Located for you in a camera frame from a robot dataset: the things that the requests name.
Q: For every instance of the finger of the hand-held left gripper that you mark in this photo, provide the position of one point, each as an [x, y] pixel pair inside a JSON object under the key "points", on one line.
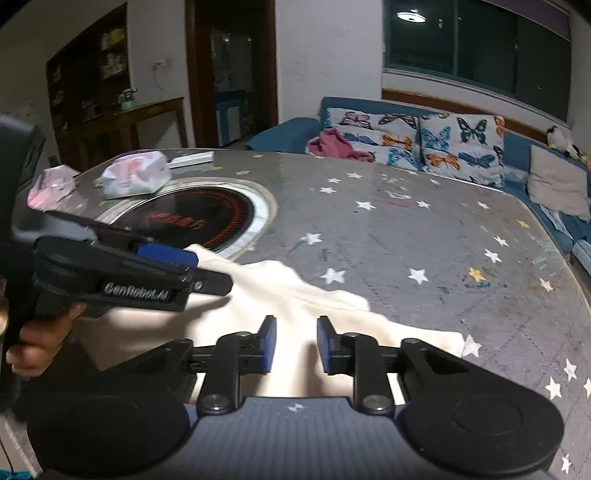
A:
{"points": [[168, 256], [212, 282]]}

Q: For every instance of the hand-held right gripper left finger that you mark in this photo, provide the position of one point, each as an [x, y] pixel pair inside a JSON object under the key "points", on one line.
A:
{"points": [[268, 347]]}

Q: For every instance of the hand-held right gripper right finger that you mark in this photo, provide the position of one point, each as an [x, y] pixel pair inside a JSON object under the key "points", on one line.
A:
{"points": [[325, 349]]}

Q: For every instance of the cream cloth garment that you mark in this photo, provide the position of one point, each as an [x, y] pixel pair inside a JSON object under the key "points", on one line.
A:
{"points": [[300, 300]]}

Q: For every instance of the person's left hand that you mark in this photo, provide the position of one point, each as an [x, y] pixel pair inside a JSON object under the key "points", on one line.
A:
{"points": [[37, 342]]}

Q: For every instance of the round black induction cooktop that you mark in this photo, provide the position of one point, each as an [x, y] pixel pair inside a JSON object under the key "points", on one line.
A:
{"points": [[198, 217]]}

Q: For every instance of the white tissue pack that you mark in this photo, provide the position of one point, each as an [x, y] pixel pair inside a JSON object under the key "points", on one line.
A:
{"points": [[134, 177]]}

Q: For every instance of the pink tissue pack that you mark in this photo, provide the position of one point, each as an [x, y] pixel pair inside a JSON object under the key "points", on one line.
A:
{"points": [[51, 187]]}

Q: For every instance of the dark wooden desk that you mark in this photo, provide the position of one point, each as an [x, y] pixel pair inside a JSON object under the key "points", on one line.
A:
{"points": [[134, 124]]}

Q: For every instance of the grey star-printed table cover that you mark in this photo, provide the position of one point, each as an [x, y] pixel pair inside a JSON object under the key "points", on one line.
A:
{"points": [[415, 230]]}

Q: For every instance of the teal kettle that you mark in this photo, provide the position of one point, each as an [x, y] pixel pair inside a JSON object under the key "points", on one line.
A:
{"points": [[129, 100]]}

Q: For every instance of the blue sofa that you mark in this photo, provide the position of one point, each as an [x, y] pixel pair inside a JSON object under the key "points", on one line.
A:
{"points": [[295, 129]]}

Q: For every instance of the pink cloth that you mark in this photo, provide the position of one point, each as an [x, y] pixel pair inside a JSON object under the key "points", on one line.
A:
{"points": [[334, 145]]}

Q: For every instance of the dark wooden shelf cabinet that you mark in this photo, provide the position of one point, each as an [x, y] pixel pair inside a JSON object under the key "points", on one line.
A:
{"points": [[87, 69]]}

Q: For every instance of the butterfly print pillow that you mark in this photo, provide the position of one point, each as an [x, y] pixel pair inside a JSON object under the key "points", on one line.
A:
{"points": [[369, 138], [461, 147]]}

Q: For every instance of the beige pillow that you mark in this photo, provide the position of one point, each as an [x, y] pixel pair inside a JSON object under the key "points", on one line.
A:
{"points": [[558, 182]]}

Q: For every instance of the black and white plush toy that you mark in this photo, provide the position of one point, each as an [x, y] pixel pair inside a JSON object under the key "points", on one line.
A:
{"points": [[558, 138]]}

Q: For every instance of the dark window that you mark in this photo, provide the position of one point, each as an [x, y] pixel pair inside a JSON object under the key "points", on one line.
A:
{"points": [[475, 41]]}

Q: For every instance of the brown wooden door frame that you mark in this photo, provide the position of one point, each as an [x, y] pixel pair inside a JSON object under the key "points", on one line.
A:
{"points": [[194, 69]]}

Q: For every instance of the wooden wall rail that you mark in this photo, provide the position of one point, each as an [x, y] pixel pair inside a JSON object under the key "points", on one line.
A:
{"points": [[438, 102]]}

